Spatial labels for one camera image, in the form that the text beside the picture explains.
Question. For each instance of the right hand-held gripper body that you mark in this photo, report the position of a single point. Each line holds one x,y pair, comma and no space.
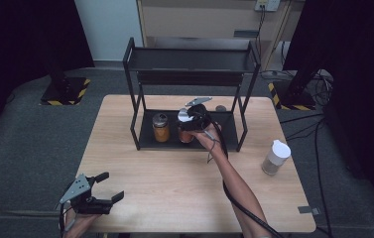
199,119

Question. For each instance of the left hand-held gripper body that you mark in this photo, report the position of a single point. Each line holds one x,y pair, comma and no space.
82,195

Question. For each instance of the white-lid orange spice jar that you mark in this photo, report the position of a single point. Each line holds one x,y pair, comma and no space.
185,136

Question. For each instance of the silver-lid spice jar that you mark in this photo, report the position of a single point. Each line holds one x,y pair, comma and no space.
160,127

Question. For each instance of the black two-tier metal rack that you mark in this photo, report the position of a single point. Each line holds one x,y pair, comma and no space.
227,132

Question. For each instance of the person's right hand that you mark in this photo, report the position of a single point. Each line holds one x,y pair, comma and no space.
209,137

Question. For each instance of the person's left hand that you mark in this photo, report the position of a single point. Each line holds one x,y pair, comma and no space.
80,223

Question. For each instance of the small grey round disc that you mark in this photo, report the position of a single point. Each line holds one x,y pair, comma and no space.
221,108

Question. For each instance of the white-lid grey spice jar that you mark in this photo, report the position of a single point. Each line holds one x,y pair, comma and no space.
278,152

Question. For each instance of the black stand with striped base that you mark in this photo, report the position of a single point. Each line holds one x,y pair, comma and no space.
65,92
293,97

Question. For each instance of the beige wooden cabinet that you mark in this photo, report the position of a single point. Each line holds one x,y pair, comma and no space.
191,20

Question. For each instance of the grey tape piece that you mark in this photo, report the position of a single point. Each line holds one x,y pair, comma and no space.
308,210

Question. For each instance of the dark curtain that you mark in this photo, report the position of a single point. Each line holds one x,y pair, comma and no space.
16,39
363,49

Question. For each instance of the white wall socket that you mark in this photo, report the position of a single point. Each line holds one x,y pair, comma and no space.
267,4

